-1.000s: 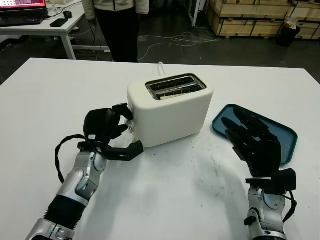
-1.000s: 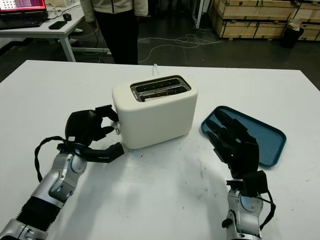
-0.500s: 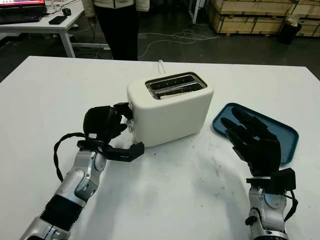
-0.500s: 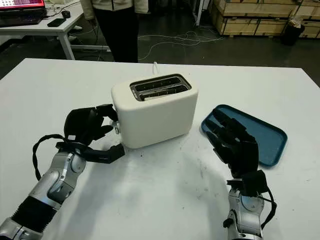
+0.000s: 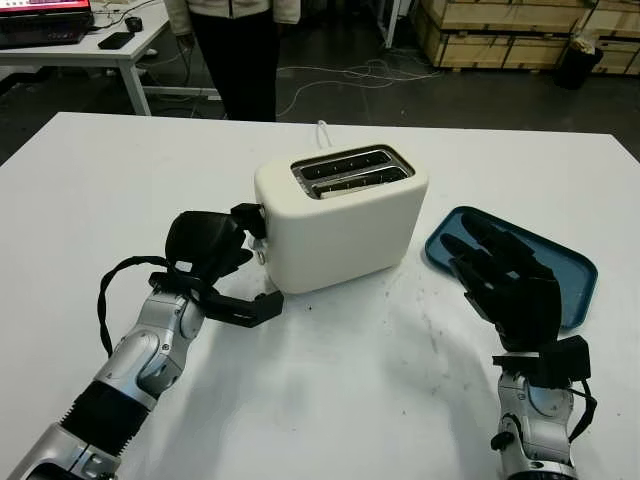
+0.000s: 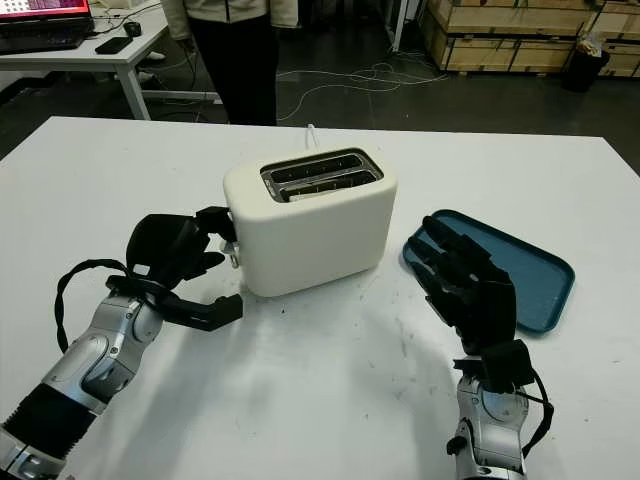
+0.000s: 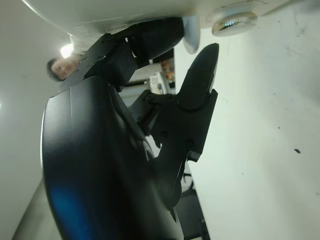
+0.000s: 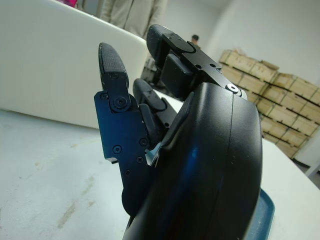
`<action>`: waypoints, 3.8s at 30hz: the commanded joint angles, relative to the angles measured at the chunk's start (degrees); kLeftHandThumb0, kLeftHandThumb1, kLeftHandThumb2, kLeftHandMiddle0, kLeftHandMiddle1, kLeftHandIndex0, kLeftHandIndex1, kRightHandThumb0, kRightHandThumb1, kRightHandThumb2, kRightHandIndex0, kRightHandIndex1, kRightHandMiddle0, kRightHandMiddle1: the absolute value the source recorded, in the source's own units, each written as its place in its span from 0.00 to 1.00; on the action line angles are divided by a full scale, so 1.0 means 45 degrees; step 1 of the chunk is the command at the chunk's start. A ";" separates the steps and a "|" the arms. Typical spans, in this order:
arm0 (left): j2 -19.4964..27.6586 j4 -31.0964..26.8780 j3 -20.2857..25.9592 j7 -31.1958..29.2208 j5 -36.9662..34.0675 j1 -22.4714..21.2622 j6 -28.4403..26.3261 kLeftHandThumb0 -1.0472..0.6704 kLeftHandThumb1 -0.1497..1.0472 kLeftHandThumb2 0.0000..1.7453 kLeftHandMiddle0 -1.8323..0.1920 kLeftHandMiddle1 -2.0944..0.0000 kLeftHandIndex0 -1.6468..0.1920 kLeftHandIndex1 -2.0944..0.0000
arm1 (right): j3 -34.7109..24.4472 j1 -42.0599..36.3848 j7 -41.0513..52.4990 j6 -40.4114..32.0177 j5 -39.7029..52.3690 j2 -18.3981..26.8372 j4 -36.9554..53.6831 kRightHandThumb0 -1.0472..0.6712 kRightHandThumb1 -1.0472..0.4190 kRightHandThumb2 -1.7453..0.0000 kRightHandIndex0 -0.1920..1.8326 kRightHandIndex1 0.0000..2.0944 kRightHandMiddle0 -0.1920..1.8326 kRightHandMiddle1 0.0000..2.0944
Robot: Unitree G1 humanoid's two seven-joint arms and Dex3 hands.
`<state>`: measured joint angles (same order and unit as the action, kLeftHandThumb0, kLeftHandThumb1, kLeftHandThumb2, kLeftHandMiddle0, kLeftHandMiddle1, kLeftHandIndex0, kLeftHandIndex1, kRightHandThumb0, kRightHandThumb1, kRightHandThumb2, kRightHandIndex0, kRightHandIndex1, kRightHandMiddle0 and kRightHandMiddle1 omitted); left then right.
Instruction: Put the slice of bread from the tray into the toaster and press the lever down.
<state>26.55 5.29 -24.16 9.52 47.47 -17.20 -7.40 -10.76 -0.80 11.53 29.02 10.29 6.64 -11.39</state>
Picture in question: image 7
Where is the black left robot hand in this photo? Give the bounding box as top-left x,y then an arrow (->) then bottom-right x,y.
41,17 -> 221,240

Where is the white toaster lever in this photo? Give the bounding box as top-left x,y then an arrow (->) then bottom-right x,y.
182,14 -> 202,55

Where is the cream white two-slot toaster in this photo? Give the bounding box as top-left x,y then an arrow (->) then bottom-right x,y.
21,0 -> 301,38

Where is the person in white jacket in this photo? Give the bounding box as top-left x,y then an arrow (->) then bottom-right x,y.
46,33 -> 175,83

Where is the ceiling light panel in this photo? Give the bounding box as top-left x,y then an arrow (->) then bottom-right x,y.
59,39 -> 76,60

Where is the black metal furniture frame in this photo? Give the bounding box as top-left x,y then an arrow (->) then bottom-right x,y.
180,172 -> 211,240

